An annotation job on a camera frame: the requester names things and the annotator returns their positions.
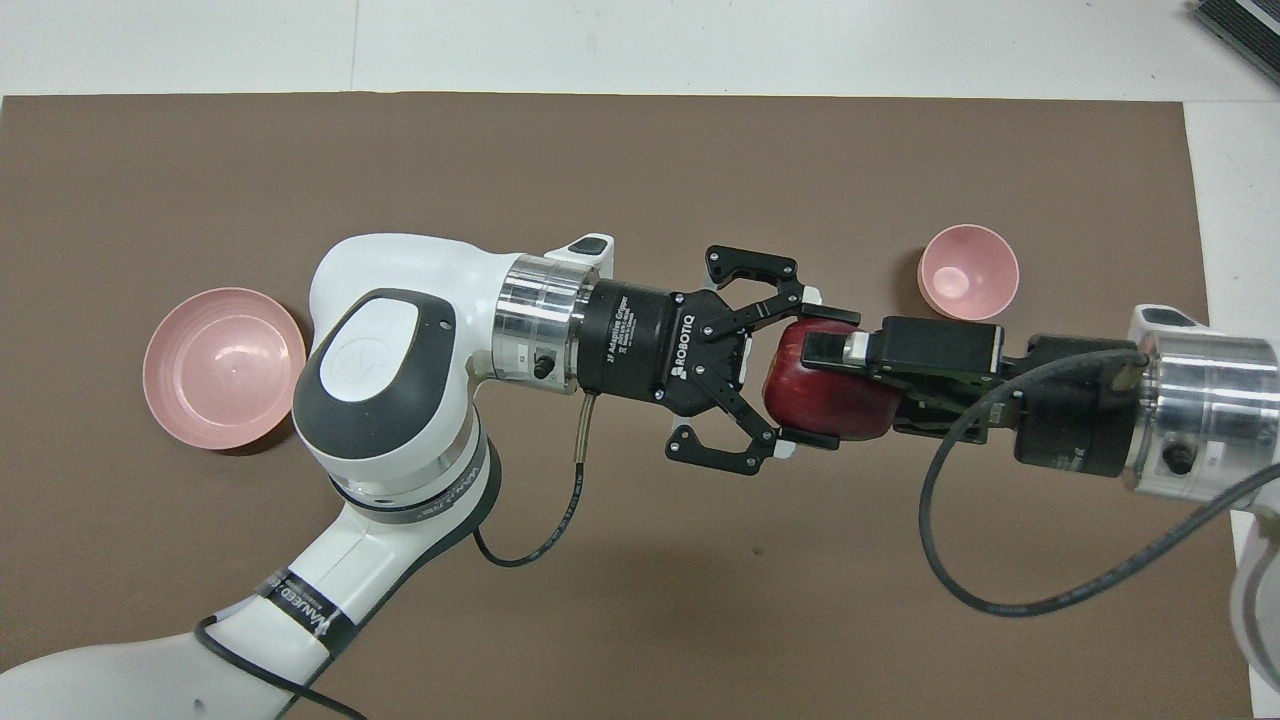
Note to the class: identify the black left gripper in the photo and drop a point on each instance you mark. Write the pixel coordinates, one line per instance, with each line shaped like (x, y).
(650, 345)

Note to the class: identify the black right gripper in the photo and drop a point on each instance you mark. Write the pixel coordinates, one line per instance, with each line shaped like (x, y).
(1075, 410)

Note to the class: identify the red apple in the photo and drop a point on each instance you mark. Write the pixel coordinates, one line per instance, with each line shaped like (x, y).
(830, 395)

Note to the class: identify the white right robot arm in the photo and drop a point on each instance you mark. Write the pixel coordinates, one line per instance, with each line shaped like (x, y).
(1200, 400)

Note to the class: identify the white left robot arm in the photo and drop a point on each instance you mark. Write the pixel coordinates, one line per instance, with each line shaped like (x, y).
(400, 450)

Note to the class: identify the pink bowl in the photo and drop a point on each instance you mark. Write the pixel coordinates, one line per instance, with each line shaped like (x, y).
(965, 275)

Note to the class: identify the pink plate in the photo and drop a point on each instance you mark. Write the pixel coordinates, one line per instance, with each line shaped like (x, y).
(220, 370)

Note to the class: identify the brown table mat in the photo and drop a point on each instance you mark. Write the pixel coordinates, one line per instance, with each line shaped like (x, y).
(640, 170)

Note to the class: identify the dark ribbed metal object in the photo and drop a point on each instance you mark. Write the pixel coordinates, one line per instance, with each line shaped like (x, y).
(1245, 30)

